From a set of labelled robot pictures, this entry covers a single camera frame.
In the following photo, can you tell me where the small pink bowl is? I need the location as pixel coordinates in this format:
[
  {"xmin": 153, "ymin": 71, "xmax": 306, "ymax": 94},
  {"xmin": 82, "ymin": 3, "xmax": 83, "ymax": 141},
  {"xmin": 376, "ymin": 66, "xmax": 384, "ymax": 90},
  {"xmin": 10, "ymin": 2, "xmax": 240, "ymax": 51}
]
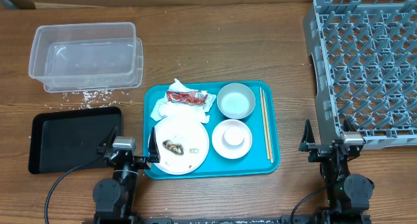
[{"xmin": 223, "ymin": 126, "xmax": 244, "ymax": 146}]

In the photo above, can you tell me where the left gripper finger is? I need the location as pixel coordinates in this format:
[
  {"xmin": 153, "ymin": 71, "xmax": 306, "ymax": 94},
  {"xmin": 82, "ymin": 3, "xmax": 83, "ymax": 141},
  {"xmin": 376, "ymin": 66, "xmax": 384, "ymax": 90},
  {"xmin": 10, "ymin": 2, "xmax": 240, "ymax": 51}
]
[
  {"xmin": 101, "ymin": 126, "xmax": 118, "ymax": 148},
  {"xmin": 148, "ymin": 127, "xmax": 160, "ymax": 163}
]

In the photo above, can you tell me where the large white plate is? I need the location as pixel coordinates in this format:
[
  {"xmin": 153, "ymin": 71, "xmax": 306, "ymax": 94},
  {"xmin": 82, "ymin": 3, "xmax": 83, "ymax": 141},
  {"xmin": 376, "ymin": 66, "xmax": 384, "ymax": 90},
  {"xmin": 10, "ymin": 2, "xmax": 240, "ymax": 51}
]
[{"xmin": 155, "ymin": 117, "xmax": 210, "ymax": 175}]

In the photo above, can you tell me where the black plastic tray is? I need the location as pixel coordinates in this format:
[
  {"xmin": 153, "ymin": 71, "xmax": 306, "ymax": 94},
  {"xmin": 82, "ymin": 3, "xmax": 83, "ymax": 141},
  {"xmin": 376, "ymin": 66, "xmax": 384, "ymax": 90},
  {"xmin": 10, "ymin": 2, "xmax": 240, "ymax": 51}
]
[{"xmin": 28, "ymin": 107, "xmax": 122, "ymax": 175}]

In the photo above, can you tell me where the clear plastic container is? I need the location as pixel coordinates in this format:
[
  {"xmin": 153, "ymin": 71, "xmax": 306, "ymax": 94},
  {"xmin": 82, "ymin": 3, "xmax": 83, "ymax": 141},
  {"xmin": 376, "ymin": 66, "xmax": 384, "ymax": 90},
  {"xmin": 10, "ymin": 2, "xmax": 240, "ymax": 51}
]
[{"xmin": 28, "ymin": 22, "xmax": 144, "ymax": 93}]

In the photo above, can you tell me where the red snack wrapper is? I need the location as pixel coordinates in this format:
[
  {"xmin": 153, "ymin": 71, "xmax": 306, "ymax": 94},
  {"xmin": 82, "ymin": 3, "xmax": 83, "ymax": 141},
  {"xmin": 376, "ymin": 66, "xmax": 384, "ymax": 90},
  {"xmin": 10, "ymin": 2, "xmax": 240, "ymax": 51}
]
[{"xmin": 166, "ymin": 91, "xmax": 208, "ymax": 105}]

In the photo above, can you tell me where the small white saucer plate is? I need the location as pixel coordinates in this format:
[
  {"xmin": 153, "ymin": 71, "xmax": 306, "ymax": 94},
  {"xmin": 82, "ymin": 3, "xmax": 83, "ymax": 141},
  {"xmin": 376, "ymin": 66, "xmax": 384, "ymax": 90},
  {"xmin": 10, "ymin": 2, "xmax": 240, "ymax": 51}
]
[{"xmin": 212, "ymin": 119, "xmax": 253, "ymax": 160}]

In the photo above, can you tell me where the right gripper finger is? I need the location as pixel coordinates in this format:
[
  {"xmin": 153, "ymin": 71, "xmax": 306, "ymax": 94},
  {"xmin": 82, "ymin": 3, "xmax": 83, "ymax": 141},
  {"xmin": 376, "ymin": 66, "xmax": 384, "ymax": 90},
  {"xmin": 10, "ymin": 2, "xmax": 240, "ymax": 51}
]
[
  {"xmin": 298, "ymin": 119, "xmax": 315, "ymax": 152},
  {"xmin": 343, "ymin": 119, "xmax": 357, "ymax": 132}
]

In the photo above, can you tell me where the grey dishwasher rack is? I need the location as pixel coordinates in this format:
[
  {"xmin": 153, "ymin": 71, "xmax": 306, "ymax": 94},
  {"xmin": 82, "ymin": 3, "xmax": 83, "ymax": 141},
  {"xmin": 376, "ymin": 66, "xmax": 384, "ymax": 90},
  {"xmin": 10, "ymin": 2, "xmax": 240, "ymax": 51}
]
[{"xmin": 303, "ymin": 0, "xmax": 416, "ymax": 150}]

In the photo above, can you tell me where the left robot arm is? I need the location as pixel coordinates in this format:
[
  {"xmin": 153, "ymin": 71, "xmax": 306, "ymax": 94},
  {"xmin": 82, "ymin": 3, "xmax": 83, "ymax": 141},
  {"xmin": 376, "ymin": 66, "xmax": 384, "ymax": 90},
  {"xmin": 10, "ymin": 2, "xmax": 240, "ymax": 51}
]
[{"xmin": 93, "ymin": 128, "xmax": 160, "ymax": 223}]

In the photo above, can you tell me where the grey-white bowl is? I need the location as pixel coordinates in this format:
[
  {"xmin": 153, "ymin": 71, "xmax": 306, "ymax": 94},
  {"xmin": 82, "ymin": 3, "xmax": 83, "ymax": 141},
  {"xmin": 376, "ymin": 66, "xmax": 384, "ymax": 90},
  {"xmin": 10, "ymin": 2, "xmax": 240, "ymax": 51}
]
[{"xmin": 217, "ymin": 83, "xmax": 255, "ymax": 119}]

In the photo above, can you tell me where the teal serving tray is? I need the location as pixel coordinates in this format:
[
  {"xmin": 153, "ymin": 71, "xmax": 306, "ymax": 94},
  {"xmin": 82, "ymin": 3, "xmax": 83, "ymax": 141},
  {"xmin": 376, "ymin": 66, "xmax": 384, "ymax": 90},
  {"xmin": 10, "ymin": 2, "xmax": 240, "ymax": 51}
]
[{"xmin": 143, "ymin": 80, "xmax": 280, "ymax": 180}]

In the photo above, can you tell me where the brown food scrap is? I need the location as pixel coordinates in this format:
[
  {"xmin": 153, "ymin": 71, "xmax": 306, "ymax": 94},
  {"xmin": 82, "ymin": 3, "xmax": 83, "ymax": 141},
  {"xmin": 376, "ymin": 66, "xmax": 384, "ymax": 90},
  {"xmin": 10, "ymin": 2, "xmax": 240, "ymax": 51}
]
[{"xmin": 162, "ymin": 140, "xmax": 184, "ymax": 156}]

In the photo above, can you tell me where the scattered rice on table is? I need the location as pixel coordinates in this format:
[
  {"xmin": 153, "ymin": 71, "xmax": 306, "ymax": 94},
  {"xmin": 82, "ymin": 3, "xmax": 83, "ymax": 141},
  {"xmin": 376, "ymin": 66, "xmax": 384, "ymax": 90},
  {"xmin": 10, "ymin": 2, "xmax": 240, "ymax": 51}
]
[{"xmin": 44, "ymin": 89, "xmax": 135, "ymax": 110}]

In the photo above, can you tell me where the wooden chopstick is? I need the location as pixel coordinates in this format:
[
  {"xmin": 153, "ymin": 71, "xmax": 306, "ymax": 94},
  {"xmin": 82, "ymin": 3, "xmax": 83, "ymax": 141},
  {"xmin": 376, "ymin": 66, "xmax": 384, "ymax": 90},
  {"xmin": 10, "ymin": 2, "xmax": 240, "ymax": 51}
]
[
  {"xmin": 261, "ymin": 89, "xmax": 274, "ymax": 163},
  {"xmin": 259, "ymin": 87, "xmax": 270, "ymax": 162}
]

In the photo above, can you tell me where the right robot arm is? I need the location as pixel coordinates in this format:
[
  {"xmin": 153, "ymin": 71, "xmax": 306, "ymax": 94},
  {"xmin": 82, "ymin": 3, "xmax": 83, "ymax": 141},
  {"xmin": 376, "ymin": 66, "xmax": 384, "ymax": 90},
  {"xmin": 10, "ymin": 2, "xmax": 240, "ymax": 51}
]
[{"xmin": 290, "ymin": 120, "xmax": 375, "ymax": 224}]

